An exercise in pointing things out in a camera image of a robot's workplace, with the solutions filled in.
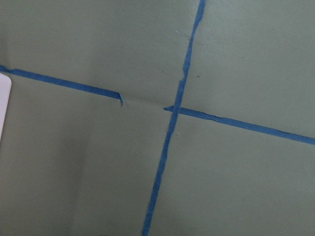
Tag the pink bin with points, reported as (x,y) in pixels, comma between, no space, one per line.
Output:
(5,89)

